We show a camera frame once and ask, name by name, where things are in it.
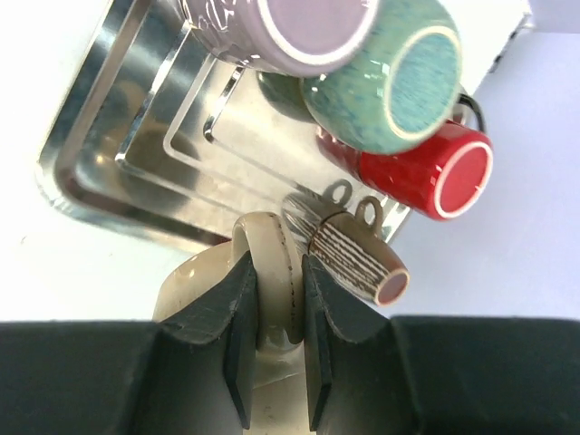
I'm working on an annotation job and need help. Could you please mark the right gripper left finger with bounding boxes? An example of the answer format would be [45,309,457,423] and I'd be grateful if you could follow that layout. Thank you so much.
[1,256,257,434]

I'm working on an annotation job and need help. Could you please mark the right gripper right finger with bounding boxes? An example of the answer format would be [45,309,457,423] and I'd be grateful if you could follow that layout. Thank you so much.
[302,256,579,434]

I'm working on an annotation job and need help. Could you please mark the beige round mug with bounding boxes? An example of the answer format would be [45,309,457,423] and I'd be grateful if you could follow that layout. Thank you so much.
[136,212,305,434]

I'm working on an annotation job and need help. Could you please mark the red mug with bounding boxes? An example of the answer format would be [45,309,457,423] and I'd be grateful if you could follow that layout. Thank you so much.
[316,121,494,221]

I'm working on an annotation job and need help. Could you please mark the teal mug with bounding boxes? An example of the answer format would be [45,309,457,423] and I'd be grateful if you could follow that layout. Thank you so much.
[300,0,463,154]

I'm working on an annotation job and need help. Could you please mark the lilac mug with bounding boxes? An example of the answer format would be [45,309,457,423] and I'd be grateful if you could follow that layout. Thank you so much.
[179,0,381,78]

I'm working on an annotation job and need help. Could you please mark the brown striped small cup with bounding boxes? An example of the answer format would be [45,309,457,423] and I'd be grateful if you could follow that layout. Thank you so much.
[308,196,411,306]

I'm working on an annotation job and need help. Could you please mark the metal tray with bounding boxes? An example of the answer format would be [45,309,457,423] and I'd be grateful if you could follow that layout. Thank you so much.
[34,0,413,253]

